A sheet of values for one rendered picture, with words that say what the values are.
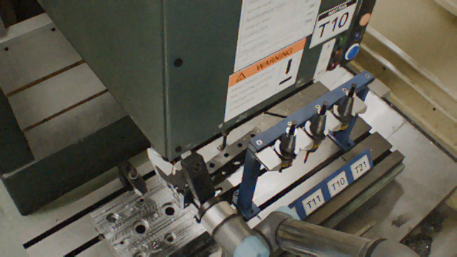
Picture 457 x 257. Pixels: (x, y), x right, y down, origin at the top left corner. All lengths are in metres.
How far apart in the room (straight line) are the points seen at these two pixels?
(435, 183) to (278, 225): 0.90
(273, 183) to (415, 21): 0.73
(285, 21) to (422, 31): 1.09
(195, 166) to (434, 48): 1.03
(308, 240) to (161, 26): 0.62
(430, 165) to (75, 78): 1.28
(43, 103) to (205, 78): 0.88
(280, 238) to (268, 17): 0.58
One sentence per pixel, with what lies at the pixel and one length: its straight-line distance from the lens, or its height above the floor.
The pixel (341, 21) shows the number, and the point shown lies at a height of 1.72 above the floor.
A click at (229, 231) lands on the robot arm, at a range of 1.02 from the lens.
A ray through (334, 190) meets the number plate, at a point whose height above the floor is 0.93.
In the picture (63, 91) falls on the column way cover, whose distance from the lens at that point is 1.49.
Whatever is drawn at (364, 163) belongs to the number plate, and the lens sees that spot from 1.66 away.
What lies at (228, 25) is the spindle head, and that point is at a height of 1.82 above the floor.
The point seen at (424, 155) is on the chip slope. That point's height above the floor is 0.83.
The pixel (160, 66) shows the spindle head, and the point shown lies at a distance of 0.61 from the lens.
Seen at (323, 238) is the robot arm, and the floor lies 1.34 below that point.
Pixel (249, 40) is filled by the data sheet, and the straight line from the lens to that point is 0.68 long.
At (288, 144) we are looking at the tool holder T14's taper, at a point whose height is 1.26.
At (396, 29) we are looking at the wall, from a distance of 1.83.
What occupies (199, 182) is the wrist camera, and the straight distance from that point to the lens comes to 1.03.
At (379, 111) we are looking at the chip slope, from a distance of 1.98.
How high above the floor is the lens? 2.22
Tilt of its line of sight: 52 degrees down
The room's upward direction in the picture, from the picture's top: 7 degrees clockwise
